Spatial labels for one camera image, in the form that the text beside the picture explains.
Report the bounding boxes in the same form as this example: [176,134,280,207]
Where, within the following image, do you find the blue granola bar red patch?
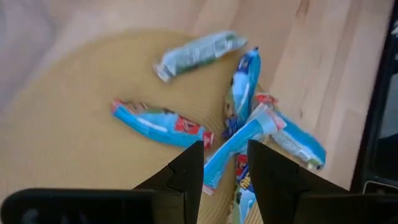
[110,98,216,149]

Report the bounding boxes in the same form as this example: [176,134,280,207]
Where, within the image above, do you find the white and green granola bar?
[152,30,249,83]

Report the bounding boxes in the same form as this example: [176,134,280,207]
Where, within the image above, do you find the blue granola bar dark ends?
[222,46,262,140]

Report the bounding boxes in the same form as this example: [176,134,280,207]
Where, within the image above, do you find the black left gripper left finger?
[0,139,205,224]

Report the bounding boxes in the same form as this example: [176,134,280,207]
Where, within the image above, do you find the blue Quaker granola bar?
[229,154,261,224]

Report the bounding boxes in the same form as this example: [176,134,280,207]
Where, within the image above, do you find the black frame beam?
[349,0,398,195]

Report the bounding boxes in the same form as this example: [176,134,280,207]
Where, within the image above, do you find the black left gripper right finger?
[247,139,398,224]

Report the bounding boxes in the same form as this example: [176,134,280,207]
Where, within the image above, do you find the long light blue granola bar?
[202,104,287,196]

